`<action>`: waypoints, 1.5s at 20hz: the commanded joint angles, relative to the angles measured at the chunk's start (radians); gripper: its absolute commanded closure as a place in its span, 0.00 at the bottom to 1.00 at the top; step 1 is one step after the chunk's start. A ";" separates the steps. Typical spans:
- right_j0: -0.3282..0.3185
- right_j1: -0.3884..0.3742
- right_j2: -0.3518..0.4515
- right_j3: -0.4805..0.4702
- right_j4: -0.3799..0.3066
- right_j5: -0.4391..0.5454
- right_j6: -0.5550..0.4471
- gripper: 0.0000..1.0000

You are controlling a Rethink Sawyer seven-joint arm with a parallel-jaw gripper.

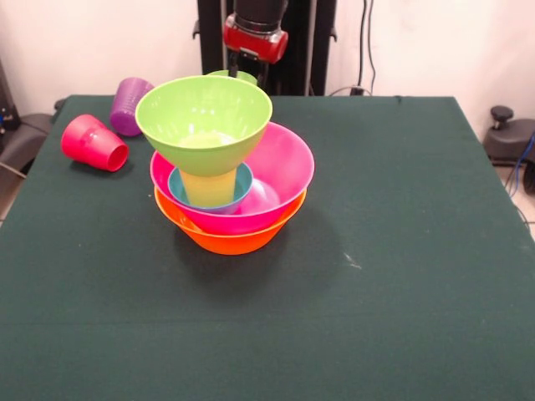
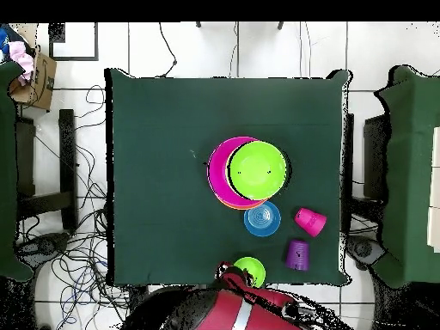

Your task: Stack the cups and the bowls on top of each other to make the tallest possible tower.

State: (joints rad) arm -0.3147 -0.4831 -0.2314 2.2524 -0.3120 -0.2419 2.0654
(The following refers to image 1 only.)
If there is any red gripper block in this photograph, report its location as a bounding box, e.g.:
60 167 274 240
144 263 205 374
222 13 290 89

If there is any small green plastic bowl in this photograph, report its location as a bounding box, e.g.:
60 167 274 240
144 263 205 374
206 69 259 88

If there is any large green plastic bowl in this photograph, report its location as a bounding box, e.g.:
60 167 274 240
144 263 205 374
134 74 273 178

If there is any pink plastic bowl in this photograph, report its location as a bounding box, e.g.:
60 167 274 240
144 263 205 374
150 121 316 236

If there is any light blue plastic bowl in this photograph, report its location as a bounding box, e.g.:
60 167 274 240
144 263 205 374
167 161 255 216

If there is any yellow plastic cup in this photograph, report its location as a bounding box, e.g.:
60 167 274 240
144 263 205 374
179 162 240 209

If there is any purple plastic cup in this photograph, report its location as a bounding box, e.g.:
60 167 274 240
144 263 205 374
109 76 155 138

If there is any red plastic cup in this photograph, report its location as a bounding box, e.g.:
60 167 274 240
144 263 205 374
59 113 130 173

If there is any orange plastic bowl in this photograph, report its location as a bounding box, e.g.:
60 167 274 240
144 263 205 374
153 185 308 256

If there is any black floor stand base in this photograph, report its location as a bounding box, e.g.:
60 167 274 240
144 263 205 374
0 111 54 176
483 105 535 166

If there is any black equipment box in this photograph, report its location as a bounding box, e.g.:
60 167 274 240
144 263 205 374
0 58 21 134

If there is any dark green tablecloth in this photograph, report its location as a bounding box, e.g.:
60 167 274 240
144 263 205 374
0 94 535 401

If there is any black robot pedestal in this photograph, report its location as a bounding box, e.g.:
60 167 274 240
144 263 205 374
192 0 338 96

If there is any black wall cable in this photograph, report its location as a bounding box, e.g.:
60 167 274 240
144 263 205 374
357 0 369 87
367 0 377 92

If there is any blue cable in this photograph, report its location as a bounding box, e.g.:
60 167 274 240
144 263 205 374
504 132 535 197

